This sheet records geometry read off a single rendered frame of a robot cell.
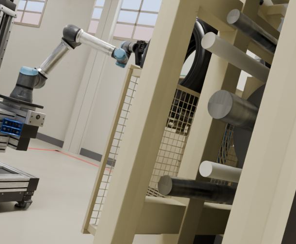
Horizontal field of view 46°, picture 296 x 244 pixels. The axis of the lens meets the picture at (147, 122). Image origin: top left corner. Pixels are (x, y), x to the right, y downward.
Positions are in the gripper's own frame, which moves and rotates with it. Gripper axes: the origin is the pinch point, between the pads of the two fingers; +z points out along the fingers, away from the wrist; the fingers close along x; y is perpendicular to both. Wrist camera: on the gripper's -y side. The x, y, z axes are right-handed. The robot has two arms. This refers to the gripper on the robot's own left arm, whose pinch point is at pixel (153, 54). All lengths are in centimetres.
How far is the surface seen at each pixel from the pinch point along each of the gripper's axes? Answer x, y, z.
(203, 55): -12, 2, 54
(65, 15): 137, 66, -475
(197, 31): -12.0, 14.1, 44.6
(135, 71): -58, -19, 68
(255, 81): 20, 0, 66
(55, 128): 154, -140, -400
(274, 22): 17, 32, 67
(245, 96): 20, -9, 64
